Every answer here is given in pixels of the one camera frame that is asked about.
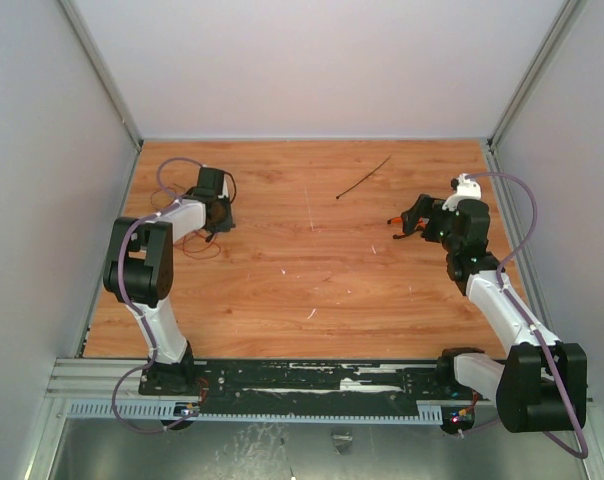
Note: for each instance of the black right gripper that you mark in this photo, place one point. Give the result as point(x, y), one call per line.
point(429, 226)

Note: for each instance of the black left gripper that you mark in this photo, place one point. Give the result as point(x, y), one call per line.
point(227, 224)

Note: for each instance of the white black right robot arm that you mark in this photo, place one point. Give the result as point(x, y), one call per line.
point(542, 386)

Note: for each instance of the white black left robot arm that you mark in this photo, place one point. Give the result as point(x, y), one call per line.
point(139, 266)

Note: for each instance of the black zip tie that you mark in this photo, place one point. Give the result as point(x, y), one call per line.
point(364, 178)

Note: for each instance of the orange black needle-nose pliers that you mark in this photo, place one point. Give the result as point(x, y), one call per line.
point(408, 228)

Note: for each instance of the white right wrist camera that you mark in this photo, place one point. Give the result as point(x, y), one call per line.
point(464, 188)

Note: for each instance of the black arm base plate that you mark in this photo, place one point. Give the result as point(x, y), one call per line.
point(306, 388)

